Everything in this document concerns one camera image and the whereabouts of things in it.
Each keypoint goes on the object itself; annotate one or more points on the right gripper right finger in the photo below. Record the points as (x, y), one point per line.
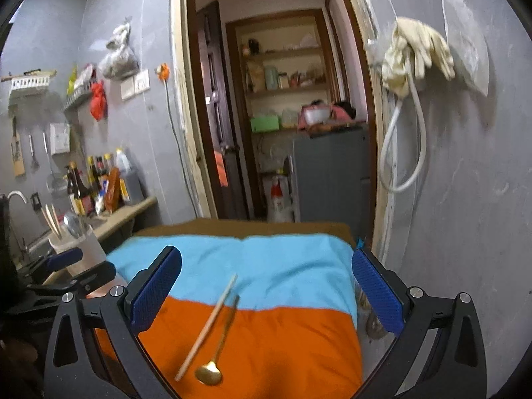
(385, 291)

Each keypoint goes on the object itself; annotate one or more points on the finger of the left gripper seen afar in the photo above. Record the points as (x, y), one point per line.
(83, 283)

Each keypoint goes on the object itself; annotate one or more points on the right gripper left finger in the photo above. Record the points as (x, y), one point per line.
(149, 289)

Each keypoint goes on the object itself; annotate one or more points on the white utensil holder cup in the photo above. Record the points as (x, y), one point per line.
(93, 253)

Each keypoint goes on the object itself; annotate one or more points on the pale wooden chopstick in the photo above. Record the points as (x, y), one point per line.
(205, 330)

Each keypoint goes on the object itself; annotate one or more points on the gold long-handled spoon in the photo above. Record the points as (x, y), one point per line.
(210, 374)

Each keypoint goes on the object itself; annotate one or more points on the dark sauce bottle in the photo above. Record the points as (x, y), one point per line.
(82, 196)

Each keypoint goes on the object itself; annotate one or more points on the orange chili powder packet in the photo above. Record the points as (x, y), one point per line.
(113, 190)

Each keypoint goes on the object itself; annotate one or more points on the steel faucet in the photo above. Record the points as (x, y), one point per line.
(16, 194)

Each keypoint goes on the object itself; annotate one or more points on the blue and orange cloth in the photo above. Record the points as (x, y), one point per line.
(294, 333)

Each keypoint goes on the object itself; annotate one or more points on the wooden rice paddle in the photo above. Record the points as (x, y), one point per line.
(16, 151)

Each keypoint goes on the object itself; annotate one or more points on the brown stool top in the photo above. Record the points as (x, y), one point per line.
(244, 229)

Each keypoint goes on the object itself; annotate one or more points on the grey refrigerator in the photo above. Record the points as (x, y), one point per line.
(331, 176)

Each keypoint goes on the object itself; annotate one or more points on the red plastic bag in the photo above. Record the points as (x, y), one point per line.
(98, 103)

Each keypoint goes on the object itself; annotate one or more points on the steel bowl on fridge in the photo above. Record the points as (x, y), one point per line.
(316, 114)

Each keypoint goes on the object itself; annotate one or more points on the green box on shelf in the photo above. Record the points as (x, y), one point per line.
(265, 123)

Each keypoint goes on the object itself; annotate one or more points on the bag of dried goods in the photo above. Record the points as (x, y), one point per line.
(120, 60)

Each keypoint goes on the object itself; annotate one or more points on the cream rubber gloves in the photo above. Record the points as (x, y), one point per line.
(414, 48)

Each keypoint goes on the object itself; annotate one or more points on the white box on wall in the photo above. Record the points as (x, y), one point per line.
(60, 138)

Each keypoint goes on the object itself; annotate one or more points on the grey wall basket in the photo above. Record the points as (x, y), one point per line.
(79, 96)

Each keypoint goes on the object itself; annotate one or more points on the wall switch panel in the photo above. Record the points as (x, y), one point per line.
(135, 85)

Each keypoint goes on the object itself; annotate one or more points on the orange wall hook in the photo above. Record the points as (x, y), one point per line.
(163, 72)

